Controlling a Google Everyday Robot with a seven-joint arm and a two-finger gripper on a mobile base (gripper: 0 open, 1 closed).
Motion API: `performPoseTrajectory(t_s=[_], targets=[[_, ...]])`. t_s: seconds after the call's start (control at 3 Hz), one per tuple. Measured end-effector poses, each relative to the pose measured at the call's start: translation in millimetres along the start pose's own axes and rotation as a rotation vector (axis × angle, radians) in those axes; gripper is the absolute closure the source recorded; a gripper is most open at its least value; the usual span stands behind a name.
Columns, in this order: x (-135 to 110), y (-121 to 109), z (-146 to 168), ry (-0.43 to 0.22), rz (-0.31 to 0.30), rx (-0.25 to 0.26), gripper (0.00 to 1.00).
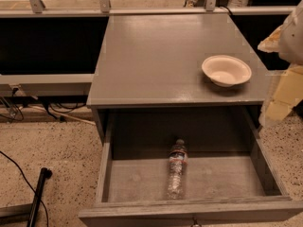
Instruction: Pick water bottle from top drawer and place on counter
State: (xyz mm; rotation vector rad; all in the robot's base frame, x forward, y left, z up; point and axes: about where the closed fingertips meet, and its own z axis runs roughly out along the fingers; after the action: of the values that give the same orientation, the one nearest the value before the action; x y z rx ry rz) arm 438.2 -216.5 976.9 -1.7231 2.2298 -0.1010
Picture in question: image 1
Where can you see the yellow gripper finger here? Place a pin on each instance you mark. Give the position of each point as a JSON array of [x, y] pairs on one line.
[[271, 43], [285, 92]]

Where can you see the clear plastic water bottle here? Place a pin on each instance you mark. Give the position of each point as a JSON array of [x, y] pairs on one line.
[[177, 169]]

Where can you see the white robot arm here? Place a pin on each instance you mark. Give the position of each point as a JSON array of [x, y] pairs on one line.
[[291, 37]]

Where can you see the grey open top drawer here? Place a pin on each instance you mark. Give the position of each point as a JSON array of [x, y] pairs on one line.
[[229, 176]]

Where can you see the white paper bowl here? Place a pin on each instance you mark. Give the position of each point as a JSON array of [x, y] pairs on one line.
[[226, 71]]

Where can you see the grey wooden cabinet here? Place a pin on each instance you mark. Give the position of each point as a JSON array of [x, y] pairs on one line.
[[155, 61]]

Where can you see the grey low shelf beam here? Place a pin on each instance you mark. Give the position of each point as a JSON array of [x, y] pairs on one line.
[[46, 85]]

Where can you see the black metal stand leg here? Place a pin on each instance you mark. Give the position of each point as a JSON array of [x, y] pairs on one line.
[[27, 212]]

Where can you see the grey metal railing frame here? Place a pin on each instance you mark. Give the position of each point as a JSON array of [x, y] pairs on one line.
[[87, 8]]

